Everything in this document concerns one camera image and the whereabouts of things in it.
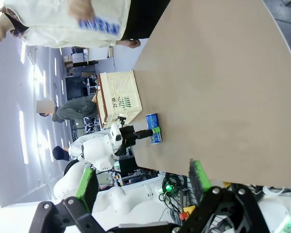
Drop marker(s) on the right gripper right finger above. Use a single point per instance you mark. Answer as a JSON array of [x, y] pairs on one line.
[[201, 184]]

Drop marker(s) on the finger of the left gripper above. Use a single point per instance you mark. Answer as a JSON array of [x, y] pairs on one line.
[[145, 134]]

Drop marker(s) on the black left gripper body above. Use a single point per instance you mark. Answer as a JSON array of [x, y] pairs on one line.
[[128, 136]]

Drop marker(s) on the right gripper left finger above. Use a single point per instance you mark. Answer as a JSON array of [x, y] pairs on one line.
[[85, 189]]

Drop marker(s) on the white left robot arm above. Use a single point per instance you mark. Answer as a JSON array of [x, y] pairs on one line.
[[97, 150]]

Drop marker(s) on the person's right hand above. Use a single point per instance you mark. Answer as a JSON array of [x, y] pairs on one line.
[[129, 43]]

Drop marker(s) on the person's left hand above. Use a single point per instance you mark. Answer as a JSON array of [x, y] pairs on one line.
[[81, 9]]

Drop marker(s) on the yellow emergency stop button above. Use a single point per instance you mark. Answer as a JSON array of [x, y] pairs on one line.
[[186, 213]]

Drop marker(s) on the black haired person in white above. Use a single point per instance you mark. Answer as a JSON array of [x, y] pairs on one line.
[[87, 143]]

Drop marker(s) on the seated person in grey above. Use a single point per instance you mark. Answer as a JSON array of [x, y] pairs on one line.
[[72, 109]]

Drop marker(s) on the person in cream jacket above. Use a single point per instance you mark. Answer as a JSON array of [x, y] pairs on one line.
[[51, 26]]

